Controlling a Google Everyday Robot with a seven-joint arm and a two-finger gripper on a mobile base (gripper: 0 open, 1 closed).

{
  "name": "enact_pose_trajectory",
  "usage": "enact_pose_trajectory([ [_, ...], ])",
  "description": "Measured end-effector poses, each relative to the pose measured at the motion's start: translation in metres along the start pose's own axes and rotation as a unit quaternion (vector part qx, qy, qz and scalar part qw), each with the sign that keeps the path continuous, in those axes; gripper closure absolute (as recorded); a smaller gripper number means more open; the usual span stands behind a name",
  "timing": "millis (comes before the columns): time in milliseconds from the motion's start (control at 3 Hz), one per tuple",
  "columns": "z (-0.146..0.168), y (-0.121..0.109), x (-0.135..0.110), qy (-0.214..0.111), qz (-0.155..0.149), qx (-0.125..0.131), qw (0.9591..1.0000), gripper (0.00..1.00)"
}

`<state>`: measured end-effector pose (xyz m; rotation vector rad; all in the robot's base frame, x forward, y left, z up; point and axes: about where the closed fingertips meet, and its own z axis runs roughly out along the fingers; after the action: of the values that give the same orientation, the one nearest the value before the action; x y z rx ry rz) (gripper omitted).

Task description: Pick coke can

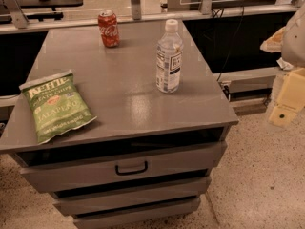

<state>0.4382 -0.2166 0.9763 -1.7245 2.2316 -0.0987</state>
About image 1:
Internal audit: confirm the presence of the green jalapeno chip bag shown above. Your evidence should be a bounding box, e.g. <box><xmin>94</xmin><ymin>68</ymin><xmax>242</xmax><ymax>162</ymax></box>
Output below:
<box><xmin>19</xmin><ymin>70</ymin><xmax>96</xmax><ymax>145</ymax></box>

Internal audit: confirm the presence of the grey metal railing frame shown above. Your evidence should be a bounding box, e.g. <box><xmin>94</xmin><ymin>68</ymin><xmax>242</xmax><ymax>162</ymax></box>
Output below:
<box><xmin>1</xmin><ymin>0</ymin><xmax>304</xmax><ymax>31</ymax></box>

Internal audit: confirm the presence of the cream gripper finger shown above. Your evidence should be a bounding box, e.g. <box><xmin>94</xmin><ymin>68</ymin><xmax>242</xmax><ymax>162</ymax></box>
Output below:
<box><xmin>268</xmin><ymin>68</ymin><xmax>305</xmax><ymax>127</ymax></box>
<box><xmin>260</xmin><ymin>28</ymin><xmax>285</xmax><ymax>52</ymax></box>

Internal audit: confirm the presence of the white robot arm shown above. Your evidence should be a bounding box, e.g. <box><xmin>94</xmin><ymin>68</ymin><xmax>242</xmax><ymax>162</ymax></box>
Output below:
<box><xmin>260</xmin><ymin>4</ymin><xmax>305</xmax><ymax>127</ymax></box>

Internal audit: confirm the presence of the red coke can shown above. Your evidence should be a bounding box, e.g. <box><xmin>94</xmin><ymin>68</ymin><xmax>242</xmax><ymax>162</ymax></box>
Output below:
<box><xmin>98</xmin><ymin>10</ymin><xmax>120</xmax><ymax>48</ymax></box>

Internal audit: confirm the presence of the black background table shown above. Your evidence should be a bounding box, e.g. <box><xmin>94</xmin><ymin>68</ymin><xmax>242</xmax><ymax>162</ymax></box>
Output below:
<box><xmin>16</xmin><ymin>0</ymin><xmax>84</xmax><ymax>21</ymax></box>

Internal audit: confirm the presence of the black hanging cable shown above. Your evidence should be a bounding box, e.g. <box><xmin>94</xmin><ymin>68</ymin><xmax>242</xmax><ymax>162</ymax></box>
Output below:
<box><xmin>212</xmin><ymin>6</ymin><xmax>246</xmax><ymax>81</ymax></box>

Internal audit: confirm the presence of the white packet on ledge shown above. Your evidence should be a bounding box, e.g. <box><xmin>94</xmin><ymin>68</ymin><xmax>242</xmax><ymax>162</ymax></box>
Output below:
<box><xmin>277</xmin><ymin>58</ymin><xmax>294</xmax><ymax>71</ymax></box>

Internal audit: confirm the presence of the clear plastic water bottle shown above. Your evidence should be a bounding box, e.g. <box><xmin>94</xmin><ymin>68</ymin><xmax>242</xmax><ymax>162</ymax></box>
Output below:
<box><xmin>156</xmin><ymin>19</ymin><xmax>183</xmax><ymax>94</ymax></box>

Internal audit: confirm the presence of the black drawer handle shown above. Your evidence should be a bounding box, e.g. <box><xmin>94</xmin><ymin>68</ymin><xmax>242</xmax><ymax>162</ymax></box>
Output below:
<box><xmin>114</xmin><ymin>161</ymin><xmax>149</xmax><ymax>176</ymax></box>

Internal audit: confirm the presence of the grey drawer cabinet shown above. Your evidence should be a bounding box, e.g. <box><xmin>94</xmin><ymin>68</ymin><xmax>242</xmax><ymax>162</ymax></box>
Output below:
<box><xmin>0</xmin><ymin>21</ymin><xmax>237</xmax><ymax>229</ymax></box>

